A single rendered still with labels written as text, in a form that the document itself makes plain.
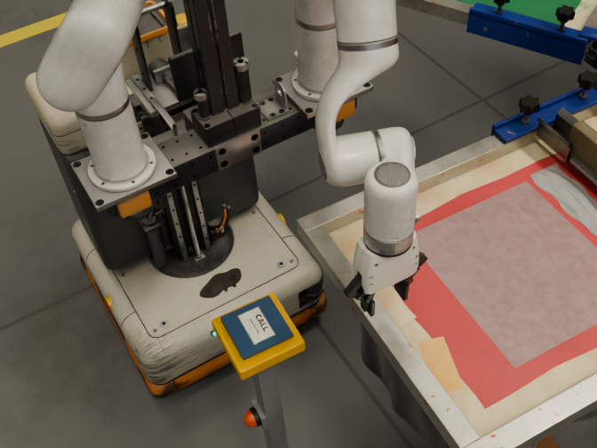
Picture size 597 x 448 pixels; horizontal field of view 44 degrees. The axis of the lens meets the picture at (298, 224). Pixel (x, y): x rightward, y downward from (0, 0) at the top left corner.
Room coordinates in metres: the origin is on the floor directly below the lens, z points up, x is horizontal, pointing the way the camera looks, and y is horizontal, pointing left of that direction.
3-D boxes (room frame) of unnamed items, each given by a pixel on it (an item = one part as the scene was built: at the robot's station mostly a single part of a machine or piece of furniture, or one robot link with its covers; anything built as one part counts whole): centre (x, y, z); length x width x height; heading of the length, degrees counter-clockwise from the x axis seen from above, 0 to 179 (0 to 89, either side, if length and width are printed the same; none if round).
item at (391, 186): (0.76, -0.14, 1.31); 0.15 x 0.10 x 0.11; 7
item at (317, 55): (1.23, -0.07, 1.21); 0.16 x 0.13 x 0.15; 28
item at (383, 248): (0.72, -0.14, 1.24); 0.09 x 0.07 x 0.03; 114
